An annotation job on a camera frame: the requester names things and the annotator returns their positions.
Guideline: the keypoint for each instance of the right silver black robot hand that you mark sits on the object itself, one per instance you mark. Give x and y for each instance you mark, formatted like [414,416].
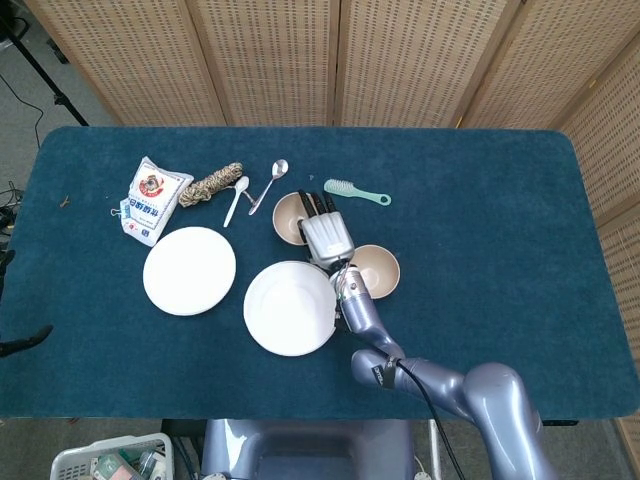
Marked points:
[327,235]

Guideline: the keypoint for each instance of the white plastic spoon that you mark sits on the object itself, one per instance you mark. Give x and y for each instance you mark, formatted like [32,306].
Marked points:
[242,185]

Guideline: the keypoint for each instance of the green scrubbing brush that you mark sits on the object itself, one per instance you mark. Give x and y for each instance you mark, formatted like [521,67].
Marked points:
[340,187]

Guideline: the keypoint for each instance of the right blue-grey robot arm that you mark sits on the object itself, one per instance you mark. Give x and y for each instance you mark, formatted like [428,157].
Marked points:
[490,395]

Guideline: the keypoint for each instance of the metal spoon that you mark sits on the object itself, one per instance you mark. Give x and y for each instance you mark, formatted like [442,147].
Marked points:
[281,168]

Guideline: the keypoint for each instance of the wicker folding screen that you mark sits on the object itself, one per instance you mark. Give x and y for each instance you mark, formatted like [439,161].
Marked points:
[275,60]

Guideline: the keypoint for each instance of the white metal pole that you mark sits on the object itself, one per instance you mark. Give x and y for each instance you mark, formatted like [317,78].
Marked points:
[434,450]

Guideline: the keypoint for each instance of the white plastic basket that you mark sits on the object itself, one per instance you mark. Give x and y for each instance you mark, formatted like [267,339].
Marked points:
[75,465]

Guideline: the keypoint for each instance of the blue binder clip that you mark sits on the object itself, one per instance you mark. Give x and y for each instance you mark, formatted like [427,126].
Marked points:
[125,209]

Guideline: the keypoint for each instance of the white round plate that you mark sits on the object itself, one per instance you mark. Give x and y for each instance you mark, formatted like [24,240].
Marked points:
[190,270]
[287,310]

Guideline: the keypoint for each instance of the white printed food bag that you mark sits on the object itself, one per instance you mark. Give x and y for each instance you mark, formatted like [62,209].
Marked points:
[150,200]

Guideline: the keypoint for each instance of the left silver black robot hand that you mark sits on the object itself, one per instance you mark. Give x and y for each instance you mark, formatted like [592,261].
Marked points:
[25,342]

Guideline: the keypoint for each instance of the black tripod stand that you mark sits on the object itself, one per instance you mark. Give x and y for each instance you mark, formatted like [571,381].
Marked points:
[50,85]

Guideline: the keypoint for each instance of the teal tablecloth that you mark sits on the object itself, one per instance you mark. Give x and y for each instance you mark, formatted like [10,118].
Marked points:
[450,300]

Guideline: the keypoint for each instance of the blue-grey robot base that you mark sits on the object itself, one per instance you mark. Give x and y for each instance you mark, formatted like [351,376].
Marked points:
[310,450]

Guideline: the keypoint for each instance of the off-white bowl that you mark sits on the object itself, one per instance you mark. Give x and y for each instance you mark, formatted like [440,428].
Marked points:
[380,272]
[287,220]

